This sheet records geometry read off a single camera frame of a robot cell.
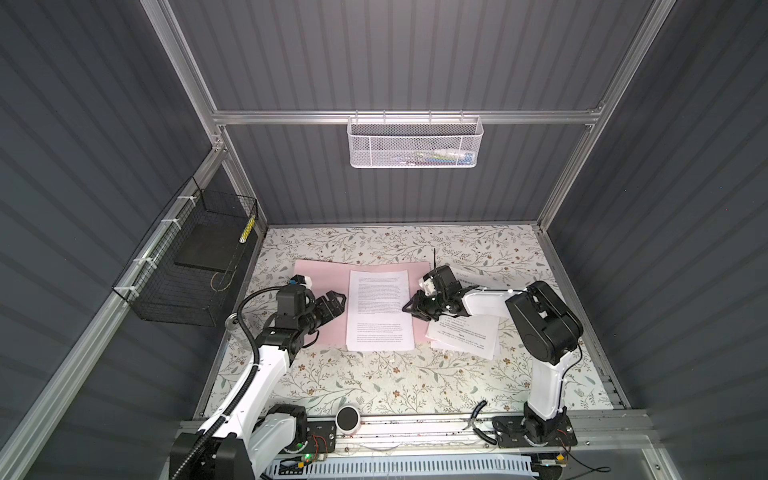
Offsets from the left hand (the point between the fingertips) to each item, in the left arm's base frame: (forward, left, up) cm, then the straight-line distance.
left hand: (336, 302), depth 83 cm
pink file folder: (+18, +5, -12) cm, 23 cm away
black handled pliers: (-28, -36, -13) cm, 47 cm away
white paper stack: (-6, -40, -13) cm, 42 cm away
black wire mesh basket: (+2, +35, +14) cm, 38 cm away
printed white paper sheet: (0, -11, -12) cm, 16 cm away
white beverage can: (-5, +27, 0) cm, 28 cm away
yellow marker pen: (+16, +23, +14) cm, 32 cm away
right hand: (+2, -21, -12) cm, 24 cm away
